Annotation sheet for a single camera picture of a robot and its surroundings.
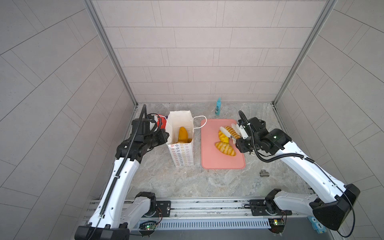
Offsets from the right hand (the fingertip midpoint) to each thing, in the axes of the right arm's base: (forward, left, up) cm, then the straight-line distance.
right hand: (238, 144), depth 74 cm
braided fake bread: (+5, +4, -12) cm, 14 cm away
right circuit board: (-32, -14, -20) cm, 40 cm away
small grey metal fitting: (-9, -15, -17) cm, 24 cm away
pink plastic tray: (+2, +13, -19) cm, 23 cm away
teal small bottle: (+36, +4, -9) cm, 37 cm away
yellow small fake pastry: (+13, +4, -14) cm, 20 cm away
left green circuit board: (-29, +44, -14) cm, 55 cm away
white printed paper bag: (-3, +28, -1) cm, 28 cm away
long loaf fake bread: (+11, +29, -7) cm, 32 cm away
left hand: (+5, +32, +7) cm, 33 cm away
